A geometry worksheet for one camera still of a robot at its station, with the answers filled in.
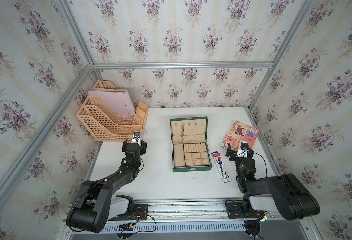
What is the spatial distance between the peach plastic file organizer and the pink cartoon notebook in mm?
601

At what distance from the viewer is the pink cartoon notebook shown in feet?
3.35

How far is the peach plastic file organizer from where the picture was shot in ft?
2.86
